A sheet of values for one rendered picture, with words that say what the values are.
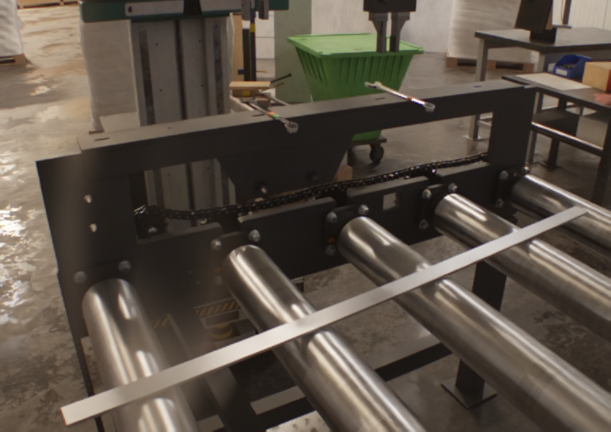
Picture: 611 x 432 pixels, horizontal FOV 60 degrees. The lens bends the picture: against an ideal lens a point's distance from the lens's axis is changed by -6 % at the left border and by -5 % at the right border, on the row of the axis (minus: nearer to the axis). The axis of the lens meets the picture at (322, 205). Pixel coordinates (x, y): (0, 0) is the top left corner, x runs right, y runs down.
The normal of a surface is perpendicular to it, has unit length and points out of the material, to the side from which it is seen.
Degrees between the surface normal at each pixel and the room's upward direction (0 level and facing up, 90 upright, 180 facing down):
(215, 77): 90
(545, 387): 42
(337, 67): 101
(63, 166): 90
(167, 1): 90
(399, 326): 0
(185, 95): 90
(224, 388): 0
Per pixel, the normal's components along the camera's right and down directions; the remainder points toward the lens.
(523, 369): -0.64, -0.46
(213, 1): 0.43, 0.40
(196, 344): 0.01, -0.90
